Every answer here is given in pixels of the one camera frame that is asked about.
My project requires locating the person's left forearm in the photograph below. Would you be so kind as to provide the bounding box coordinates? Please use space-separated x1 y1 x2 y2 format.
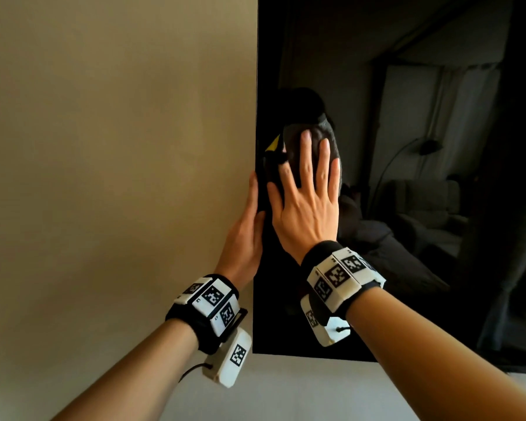
50 318 200 421

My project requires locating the dark grey cleaning cloth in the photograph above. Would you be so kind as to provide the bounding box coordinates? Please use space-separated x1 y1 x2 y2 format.
262 113 343 207

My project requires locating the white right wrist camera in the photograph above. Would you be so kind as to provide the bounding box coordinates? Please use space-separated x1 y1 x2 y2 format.
300 294 352 348

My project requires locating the black television screen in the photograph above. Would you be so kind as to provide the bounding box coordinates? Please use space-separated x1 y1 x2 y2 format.
252 0 526 373

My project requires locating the thin black cable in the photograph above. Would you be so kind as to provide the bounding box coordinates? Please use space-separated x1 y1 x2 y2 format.
178 362 214 384

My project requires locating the person's right hand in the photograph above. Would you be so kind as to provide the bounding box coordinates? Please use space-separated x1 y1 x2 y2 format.
267 130 341 265

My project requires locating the wristband with marker tiles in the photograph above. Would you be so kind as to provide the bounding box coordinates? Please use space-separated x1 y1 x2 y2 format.
165 274 249 356
300 240 387 321

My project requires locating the left wristband with marker tiles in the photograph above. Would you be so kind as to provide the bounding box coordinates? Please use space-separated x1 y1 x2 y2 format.
165 274 249 356

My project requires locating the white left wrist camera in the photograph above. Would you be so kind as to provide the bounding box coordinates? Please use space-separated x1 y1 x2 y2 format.
202 327 253 389

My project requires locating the person's left hand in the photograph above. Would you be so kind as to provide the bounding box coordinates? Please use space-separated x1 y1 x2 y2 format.
214 171 267 291

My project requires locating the right wristband with marker tiles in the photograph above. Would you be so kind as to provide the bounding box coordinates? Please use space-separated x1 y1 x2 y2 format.
300 240 387 321

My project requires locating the person's right forearm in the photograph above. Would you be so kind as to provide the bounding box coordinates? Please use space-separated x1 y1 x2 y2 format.
346 287 526 421

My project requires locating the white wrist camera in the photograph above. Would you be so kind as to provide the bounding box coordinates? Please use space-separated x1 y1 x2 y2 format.
300 294 352 348
202 327 253 389

